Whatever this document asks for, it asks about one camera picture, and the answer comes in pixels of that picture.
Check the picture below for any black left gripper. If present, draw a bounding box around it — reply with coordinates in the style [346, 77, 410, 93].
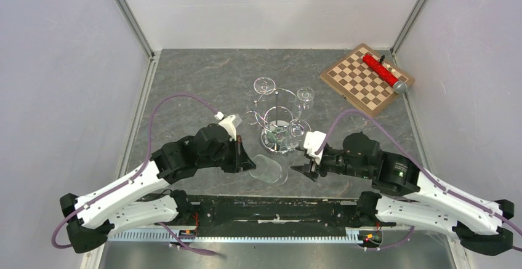
[198, 135, 256, 173]

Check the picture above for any clear wine glass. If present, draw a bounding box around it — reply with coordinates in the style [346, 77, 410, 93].
[253, 76, 276, 95]
[286, 119, 311, 150]
[294, 87, 315, 119]
[249, 155, 288, 185]

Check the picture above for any chrome wine glass rack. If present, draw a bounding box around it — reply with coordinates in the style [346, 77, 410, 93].
[246, 88, 298, 155]

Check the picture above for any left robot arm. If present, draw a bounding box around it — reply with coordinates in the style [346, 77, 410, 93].
[60, 124, 256, 254]

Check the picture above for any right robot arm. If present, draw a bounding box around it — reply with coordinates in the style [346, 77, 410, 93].
[291, 131, 515, 256]

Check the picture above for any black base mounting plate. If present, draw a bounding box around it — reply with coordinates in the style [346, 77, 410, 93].
[172, 195, 371, 237]

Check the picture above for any wooden chessboard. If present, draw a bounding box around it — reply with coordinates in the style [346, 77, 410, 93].
[320, 43, 399, 117]

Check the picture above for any red glitter microphone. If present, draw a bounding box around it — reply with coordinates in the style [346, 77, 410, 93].
[362, 53, 408, 94]

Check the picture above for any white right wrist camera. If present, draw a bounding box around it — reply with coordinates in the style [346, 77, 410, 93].
[302, 131, 327, 165]

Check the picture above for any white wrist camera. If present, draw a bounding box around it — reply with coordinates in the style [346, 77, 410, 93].
[302, 131, 327, 165]
[214, 111, 242, 141]

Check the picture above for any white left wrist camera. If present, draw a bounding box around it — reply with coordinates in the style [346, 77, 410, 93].
[214, 111, 242, 141]

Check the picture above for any white cable duct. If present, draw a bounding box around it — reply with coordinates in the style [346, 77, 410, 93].
[108, 228, 363, 244]

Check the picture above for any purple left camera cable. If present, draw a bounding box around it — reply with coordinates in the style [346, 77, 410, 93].
[50, 92, 221, 257]

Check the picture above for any purple camera cable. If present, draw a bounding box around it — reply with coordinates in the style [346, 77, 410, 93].
[316, 109, 522, 253]
[50, 92, 221, 257]

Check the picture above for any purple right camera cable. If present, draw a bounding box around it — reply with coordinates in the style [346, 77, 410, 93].
[316, 109, 522, 253]

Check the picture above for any aluminium frame rail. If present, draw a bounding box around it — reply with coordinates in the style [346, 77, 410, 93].
[114, 0, 155, 58]

